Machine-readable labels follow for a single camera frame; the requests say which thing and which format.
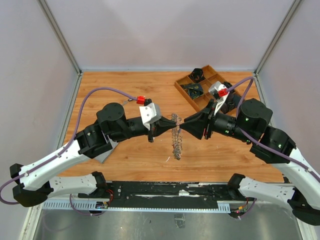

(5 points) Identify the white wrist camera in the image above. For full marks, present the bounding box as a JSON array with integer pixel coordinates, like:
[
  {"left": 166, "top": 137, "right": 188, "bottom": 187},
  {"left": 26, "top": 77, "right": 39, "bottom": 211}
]
[
  {"left": 139, "top": 98, "right": 162, "bottom": 129},
  {"left": 208, "top": 81, "right": 229, "bottom": 116}
]

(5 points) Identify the silver key with black tag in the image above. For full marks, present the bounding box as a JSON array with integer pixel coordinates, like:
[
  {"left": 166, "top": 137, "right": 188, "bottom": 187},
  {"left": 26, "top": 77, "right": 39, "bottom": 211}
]
[{"left": 122, "top": 98, "right": 135, "bottom": 106}]

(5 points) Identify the dark green folded cloth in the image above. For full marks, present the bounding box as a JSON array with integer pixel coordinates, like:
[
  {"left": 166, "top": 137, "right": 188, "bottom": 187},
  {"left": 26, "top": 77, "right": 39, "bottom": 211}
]
[{"left": 223, "top": 81, "right": 234, "bottom": 92}]

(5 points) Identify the grey felt cloth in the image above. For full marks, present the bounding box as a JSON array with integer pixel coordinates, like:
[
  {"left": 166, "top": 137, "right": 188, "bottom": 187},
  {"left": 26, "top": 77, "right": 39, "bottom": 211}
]
[{"left": 95, "top": 141, "right": 119, "bottom": 164}]

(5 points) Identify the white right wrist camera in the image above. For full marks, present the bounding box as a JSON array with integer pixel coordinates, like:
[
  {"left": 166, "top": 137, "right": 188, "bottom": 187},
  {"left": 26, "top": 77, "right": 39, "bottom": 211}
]
[{"left": 208, "top": 81, "right": 229, "bottom": 116}]

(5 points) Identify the large metal keyring disc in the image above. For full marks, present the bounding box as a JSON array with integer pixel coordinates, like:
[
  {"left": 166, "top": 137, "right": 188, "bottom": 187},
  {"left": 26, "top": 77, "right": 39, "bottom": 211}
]
[{"left": 171, "top": 113, "right": 183, "bottom": 161}]

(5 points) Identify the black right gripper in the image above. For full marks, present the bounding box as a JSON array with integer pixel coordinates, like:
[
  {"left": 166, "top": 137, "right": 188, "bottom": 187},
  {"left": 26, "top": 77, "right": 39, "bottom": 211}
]
[{"left": 179, "top": 98, "right": 254, "bottom": 143}]

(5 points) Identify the dark folded cloth pair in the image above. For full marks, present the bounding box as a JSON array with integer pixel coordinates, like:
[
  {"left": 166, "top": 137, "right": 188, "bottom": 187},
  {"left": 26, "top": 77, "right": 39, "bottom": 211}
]
[{"left": 220, "top": 93, "right": 242, "bottom": 114}]

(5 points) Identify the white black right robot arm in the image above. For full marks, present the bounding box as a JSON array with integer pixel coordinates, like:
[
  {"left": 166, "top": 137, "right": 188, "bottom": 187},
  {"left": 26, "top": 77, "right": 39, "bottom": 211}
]
[{"left": 180, "top": 98, "right": 320, "bottom": 226}]

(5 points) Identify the blue patterned folded cloth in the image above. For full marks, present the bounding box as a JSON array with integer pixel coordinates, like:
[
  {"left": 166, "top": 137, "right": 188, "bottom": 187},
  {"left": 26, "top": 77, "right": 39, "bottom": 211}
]
[{"left": 181, "top": 83, "right": 204, "bottom": 100}]

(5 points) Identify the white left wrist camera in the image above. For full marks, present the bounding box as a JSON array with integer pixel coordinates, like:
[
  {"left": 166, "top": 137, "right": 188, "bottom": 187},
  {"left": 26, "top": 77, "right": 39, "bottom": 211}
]
[{"left": 139, "top": 98, "right": 162, "bottom": 129}]

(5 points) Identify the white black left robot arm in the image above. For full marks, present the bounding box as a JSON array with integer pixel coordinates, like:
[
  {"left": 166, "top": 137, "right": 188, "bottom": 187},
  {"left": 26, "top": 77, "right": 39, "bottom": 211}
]
[{"left": 10, "top": 102, "right": 177, "bottom": 207}]

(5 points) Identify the dark patterned folded cloth top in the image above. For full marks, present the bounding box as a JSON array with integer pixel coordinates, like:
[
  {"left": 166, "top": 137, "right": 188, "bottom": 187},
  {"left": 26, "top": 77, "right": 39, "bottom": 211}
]
[{"left": 188, "top": 68, "right": 205, "bottom": 83}]

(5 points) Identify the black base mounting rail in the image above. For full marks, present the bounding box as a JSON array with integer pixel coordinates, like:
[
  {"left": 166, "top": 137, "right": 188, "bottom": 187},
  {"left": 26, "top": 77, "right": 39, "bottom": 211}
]
[{"left": 76, "top": 181, "right": 247, "bottom": 210}]

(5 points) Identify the wooden compartment tray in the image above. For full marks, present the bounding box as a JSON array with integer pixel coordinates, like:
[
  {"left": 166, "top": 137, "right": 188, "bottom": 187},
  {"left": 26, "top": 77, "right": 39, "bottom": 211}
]
[{"left": 174, "top": 65, "right": 233, "bottom": 112}]

